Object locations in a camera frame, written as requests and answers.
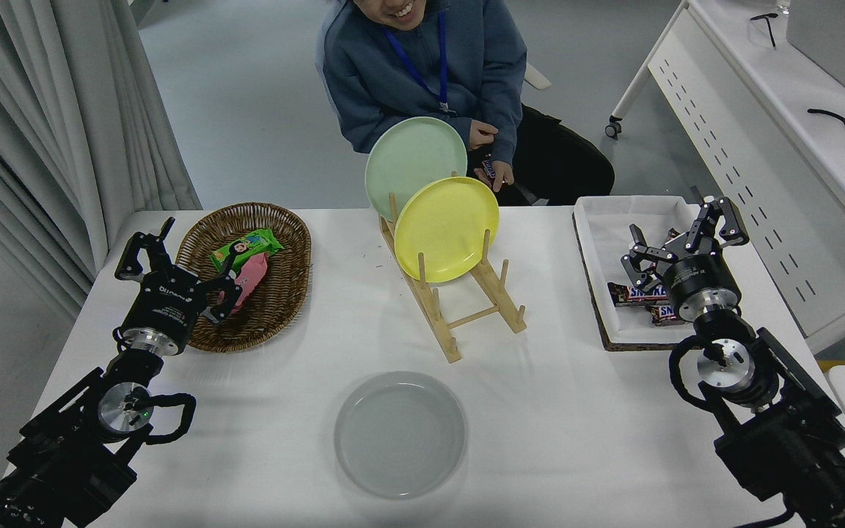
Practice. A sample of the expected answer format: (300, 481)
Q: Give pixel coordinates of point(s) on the pink snack packet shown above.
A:
(254, 275)

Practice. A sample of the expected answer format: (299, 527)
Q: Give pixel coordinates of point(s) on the grey plate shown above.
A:
(400, 436)

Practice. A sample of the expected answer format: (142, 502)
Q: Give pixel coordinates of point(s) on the green snack packet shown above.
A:
(246, 246)

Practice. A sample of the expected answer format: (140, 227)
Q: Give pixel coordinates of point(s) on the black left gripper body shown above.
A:
(167, 306)

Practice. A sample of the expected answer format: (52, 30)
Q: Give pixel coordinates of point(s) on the person's left hand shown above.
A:
(503, 176)

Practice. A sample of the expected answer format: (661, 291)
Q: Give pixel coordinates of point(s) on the brown wicker basket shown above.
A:
(287, 279)

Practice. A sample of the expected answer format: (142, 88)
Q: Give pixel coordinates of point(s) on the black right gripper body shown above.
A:
(701, 279)

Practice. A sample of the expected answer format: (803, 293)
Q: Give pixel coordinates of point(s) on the wooden plate rack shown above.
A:
(441, 323)

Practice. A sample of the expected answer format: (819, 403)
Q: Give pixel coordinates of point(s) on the white lined tray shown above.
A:
(606, 227)

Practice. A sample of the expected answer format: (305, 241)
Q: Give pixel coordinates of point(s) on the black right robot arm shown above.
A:
(782, 447)

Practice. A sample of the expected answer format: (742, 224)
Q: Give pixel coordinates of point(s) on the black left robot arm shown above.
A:
(63, 462)

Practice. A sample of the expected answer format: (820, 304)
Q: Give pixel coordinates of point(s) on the black glasses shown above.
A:
(767, 23)

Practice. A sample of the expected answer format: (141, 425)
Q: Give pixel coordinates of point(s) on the person's right hand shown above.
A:
(483, 136)

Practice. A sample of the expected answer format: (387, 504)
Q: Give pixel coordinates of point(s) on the white curtain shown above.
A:
(41, 110)

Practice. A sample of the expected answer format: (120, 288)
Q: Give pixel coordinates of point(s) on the person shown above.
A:
(422, 73)

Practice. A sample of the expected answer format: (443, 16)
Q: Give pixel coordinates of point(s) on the pale green plate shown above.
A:
(411, 161)

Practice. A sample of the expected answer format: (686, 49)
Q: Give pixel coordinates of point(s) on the yellow plate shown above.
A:
(447, 231)

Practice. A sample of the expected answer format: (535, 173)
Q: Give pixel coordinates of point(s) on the grey laptop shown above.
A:
(837, 40)

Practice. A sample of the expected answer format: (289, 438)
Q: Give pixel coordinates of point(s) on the white desk with casters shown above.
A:
(782, 161)

